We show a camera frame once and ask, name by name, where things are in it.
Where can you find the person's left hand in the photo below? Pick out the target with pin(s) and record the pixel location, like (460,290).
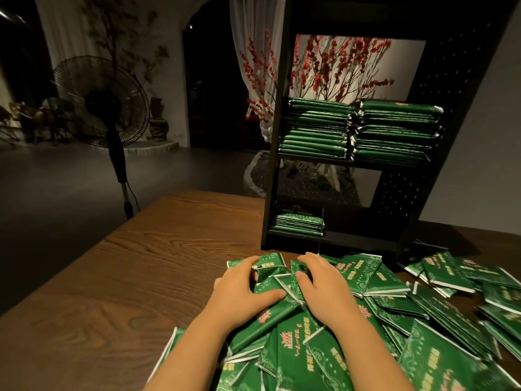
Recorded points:
(236,297)

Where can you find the person's right hand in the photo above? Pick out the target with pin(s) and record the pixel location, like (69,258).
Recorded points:
(330,293)

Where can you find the pile of green packets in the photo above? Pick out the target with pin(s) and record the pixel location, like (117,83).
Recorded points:
(456,321)

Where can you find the black metal shelf rack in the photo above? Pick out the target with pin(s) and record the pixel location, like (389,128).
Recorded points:
(464,85)

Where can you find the person's left forearm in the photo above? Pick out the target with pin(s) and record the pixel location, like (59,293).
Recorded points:
(191,358)

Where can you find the person's right forearm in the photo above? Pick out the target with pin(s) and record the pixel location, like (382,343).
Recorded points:
(378,358)

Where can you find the dark vase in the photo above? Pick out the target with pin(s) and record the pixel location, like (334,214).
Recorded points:
(158,122)

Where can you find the red berry branches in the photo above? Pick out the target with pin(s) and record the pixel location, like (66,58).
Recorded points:
(334,65)

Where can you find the black standing fan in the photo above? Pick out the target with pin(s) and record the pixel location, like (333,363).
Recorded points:
(102,97)

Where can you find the white curtain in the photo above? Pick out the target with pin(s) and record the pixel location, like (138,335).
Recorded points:
(256,36)
(61,28)

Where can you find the bare branched tree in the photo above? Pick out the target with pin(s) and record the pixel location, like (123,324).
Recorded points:
(126,28)

